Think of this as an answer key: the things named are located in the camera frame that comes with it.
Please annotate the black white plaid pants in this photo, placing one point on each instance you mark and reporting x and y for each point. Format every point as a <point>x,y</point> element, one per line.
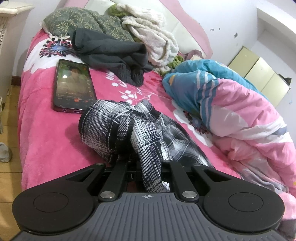
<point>120,131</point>

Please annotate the dark grey garment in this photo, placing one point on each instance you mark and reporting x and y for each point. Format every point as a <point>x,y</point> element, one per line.
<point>128,60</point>

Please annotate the cream white fleece blanket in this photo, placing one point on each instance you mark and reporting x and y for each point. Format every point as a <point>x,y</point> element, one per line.
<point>148,27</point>

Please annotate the black smartphone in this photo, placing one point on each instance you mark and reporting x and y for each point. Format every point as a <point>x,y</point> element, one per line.
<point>73,89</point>

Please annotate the pink white bed headboard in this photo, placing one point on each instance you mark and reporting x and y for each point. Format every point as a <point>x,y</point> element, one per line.
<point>188,33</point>

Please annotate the pink blue patterned duvet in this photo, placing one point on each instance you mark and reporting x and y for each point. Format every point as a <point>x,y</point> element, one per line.
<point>243,124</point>

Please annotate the pink floral bed blanket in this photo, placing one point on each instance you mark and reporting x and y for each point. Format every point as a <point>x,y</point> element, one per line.
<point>50,145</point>

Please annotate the pale yellow wardrobe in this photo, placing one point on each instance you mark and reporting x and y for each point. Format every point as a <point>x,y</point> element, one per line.
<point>257,71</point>

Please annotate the green patterned pillow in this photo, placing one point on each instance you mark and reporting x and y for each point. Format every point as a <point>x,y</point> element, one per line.
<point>64,21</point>

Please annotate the grey sneaker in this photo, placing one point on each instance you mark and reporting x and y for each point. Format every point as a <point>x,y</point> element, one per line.
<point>5,153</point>

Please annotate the white bedside cabinet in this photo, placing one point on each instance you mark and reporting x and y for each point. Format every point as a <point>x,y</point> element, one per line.
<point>13,18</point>

